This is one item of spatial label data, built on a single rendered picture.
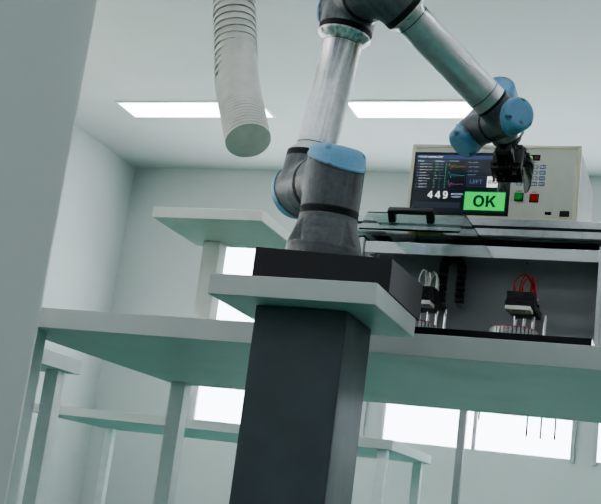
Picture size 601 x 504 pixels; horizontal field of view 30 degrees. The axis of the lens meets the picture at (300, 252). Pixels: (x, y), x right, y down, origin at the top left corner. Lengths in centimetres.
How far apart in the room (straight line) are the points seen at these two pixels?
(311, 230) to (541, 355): 58
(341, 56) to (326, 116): 14
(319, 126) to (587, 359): 73
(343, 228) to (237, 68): 199
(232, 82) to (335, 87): 168
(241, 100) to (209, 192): 643
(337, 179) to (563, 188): 88
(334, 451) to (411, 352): 47
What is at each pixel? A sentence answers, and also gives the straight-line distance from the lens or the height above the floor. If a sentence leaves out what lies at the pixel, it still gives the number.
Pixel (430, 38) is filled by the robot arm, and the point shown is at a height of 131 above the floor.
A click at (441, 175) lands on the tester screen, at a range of 295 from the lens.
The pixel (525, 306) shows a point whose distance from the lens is 271.
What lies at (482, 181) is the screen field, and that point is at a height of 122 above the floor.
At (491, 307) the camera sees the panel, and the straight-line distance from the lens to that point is 296.
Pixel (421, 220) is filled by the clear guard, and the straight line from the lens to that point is 265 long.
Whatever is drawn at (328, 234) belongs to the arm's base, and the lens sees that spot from 212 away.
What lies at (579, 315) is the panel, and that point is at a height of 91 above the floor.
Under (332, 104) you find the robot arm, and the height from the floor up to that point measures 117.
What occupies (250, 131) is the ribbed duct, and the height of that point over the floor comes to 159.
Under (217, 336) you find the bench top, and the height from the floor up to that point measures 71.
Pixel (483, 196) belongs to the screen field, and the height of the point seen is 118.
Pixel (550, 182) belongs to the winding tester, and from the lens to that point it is 290.
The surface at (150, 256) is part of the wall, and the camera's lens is 1043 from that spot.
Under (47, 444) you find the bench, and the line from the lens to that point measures 386.
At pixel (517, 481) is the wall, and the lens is 911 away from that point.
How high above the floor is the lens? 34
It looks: 13 degrees up
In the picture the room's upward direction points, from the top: 7 degrees clockwise
